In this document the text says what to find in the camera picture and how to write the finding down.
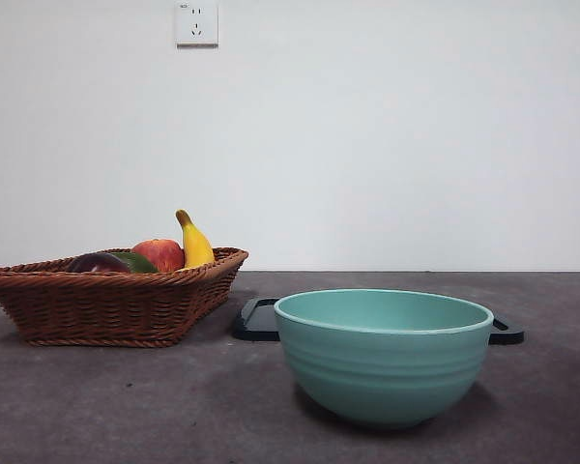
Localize white wall socket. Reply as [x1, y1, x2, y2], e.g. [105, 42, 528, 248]
[175, 0, 220, 48]

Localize yellow banana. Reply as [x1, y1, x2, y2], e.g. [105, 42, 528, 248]
[175, 208, 217, 270]

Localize green avocado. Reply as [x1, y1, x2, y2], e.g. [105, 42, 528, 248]
[106, 250, 160, 275]

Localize dark purple plum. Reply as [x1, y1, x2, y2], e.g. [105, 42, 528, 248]
[66, 251, 131, 275]

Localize red yellow apple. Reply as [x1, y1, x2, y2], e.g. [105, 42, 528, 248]
[130, 238, 186, 273]

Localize black rectangular tray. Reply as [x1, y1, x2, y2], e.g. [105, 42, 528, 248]
[230, 297, 526, 346]

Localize brown wicker basket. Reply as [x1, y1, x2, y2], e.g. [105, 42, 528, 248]
[0, 246, 250, 349]

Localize teal ribbed bowl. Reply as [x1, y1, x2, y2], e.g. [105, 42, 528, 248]
[273, 288, 495, 430]

